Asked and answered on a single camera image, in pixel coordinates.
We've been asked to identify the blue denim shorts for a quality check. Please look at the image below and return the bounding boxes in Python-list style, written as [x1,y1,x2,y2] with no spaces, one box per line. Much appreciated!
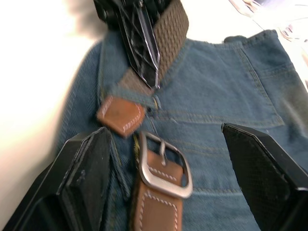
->
[57,28,308,231]

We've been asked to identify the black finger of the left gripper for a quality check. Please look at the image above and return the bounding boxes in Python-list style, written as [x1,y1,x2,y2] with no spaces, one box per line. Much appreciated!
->
[117,0,161,89]
[143,0,174,23]

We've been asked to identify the white printed paper clutter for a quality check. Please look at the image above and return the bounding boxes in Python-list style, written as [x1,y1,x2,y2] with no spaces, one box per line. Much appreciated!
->
[228,0,308,46]

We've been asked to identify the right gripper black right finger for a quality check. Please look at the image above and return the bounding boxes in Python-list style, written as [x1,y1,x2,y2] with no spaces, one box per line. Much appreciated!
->
[221,122,308,231]

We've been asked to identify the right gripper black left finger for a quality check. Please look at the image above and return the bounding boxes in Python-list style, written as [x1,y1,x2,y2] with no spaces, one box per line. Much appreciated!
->
[0,127,113,231]

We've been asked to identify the olive braided belt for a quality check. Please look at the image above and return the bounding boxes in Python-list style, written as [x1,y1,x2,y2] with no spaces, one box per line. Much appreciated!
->
[96,0,194,231]

